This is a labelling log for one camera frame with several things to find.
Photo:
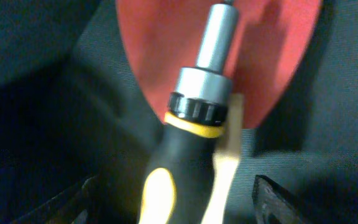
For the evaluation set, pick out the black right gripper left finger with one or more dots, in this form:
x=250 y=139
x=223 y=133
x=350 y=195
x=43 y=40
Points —
x=77 y=204

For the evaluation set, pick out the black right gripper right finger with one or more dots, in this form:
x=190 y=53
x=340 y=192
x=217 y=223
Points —
x=275 y=205

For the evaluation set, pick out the black yellow ratchet screwdriver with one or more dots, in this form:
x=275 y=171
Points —
x=179 y=178

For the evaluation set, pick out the orange spatula with wooden handle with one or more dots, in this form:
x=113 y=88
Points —
x=160 y=36

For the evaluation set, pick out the dark green open box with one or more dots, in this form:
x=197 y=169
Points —
x=71 y=107

